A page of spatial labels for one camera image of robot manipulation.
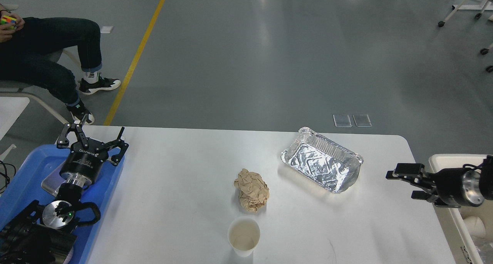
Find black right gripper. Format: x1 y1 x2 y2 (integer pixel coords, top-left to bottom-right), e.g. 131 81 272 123
386 163 485 208

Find white side table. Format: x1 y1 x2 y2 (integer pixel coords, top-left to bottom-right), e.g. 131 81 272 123
0 96 30 139

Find clear floor plate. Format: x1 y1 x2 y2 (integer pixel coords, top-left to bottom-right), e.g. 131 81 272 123
352 114 372 127
333 114 352 128

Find right clear floor plate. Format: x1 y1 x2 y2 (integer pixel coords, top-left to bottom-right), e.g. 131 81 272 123
352 114 372 127

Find blue plastic tray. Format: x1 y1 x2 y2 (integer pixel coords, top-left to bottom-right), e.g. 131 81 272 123
0 145 124 264

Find person in black sweater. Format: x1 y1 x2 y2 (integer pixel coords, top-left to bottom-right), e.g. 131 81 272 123
0 5 121 124

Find white paper cup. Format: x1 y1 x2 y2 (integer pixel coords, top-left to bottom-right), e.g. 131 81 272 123
227 216 261 257

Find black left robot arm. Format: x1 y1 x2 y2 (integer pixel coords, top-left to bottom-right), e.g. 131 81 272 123
1 121 129 264

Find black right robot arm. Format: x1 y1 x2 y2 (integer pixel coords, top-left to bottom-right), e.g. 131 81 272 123
386 155 493 208

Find aluminium foil tray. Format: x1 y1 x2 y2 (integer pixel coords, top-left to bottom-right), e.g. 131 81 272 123
280 127 364 193

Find white bin at right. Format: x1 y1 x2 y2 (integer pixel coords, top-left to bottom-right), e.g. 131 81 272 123
429 154 493 264

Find left clear floor plate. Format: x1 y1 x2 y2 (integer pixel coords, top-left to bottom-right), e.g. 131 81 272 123
333 114 352 128

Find square stainless steel tray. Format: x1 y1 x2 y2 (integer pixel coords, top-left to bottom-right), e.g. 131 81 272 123
41 166 65 197

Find white rolling cart frame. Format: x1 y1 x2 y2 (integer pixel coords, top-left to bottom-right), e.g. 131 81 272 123
437 0 492 73

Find brown paper ball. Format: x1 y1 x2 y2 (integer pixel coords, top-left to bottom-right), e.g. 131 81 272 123
233 168 270 213

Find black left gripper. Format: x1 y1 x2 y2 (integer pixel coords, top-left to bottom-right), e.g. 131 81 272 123
56 114 129 187

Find white cup inside bin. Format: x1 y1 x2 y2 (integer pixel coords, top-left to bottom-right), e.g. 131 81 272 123
463 216 486 238

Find black cables at left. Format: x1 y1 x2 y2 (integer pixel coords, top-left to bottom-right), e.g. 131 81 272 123
0 161 17 195

